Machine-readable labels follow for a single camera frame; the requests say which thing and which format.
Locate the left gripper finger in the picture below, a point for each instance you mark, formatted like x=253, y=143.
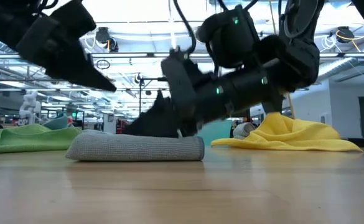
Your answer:
x=86, y=62
x=85, y=77

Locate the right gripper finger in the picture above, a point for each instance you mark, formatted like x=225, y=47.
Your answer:
x=166, y=124
x=147, y=115

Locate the dark grey microfiber towel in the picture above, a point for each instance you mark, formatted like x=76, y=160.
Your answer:
x=132, y=147

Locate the teal plastic bin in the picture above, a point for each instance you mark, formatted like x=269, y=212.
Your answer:
x=216, y=132

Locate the yellow microfiber towel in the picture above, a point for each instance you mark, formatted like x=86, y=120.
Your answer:
x=293, y=137

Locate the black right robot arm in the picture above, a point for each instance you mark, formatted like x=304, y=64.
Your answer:
x=293, y=56

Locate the light blue microfiber towel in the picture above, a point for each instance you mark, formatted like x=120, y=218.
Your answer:
x=57, y=122

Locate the bright green microfiber towel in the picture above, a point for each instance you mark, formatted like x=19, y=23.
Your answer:
x=29, y=138

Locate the red background object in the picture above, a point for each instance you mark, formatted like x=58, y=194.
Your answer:
x=121, y=126

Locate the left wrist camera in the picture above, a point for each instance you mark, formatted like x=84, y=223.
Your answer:
x=72, y=18

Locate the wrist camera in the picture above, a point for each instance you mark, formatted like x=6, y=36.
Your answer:
x=181, y=57
x=72, y=18

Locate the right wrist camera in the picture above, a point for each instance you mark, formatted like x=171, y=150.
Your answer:
x=181, y=57

